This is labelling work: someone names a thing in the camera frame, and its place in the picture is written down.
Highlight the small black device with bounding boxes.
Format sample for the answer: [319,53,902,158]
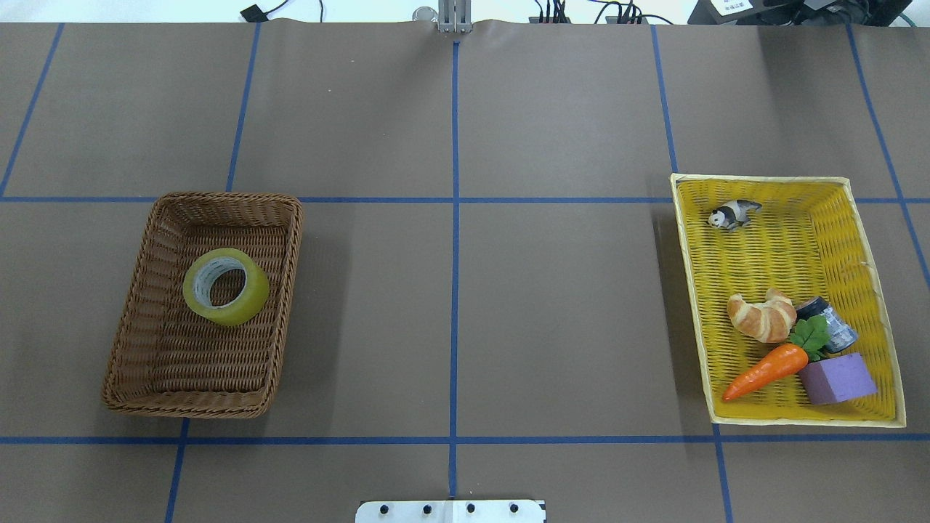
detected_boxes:
[240,4,268,23]

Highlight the small black-capped bottle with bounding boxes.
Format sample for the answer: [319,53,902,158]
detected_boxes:
[795,296,860,354]

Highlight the brown wicker basket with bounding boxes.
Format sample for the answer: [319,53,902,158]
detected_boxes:
[102,192,304,419]

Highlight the yellow woven basket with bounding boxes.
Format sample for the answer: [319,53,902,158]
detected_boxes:
[671,173,907,428]

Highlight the purple foam cube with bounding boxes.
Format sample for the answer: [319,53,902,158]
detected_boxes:
[798,353,879,406]

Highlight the black monitor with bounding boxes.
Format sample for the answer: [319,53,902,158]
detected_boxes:
[687,1,919,28]

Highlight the toy croissant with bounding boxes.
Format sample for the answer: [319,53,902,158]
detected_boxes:
[727,288,798,344]

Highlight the panda figurine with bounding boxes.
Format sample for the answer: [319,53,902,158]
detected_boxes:
[707,199,763,231]

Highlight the yellow tape roll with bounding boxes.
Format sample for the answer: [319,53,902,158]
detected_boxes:
[182,248,270,325]

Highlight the aluminium frame post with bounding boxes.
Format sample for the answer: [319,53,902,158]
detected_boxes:
[437,0,474,33]

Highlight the orange toy carrot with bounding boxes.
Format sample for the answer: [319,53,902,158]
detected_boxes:
[723,315,830,402]

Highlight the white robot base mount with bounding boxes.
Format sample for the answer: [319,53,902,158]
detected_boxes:
[355,499,548,522]

